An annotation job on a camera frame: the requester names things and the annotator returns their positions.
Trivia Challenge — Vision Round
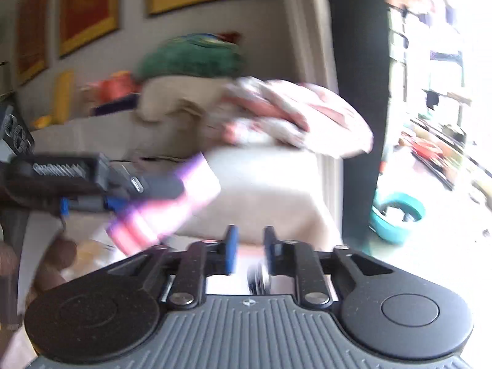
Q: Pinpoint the yellow plush toy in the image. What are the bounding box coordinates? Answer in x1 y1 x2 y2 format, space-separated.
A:
33 69 75 130

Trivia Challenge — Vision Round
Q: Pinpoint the beige cushion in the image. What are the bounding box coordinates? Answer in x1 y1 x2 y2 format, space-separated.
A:
136 76 233 122

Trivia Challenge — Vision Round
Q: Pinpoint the left hand brown glove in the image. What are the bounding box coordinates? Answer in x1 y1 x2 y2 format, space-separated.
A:
0 233 80 297

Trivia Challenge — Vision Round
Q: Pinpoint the beige curtain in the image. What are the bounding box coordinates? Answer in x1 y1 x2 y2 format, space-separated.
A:
284 0 339 93

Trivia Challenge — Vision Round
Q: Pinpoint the orange pink plush toy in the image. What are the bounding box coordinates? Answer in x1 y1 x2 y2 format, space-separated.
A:
80 71 142 115

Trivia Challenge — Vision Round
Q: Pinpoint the grey covered sofa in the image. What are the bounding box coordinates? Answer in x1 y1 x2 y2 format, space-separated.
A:
33 111 342 251

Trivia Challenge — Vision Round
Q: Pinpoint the pink floral blanket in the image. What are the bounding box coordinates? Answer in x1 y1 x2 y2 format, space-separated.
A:
207 77 374 158

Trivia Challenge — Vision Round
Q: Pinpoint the teal plastic basin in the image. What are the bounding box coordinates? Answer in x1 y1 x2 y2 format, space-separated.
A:
369 192 426 245

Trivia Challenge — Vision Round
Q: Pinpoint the green plush pillow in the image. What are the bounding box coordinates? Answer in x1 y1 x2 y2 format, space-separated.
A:
133 32 244 82

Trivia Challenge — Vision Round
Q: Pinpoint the pink white striped cloth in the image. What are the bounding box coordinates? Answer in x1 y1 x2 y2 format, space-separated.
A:
107 153 221 256

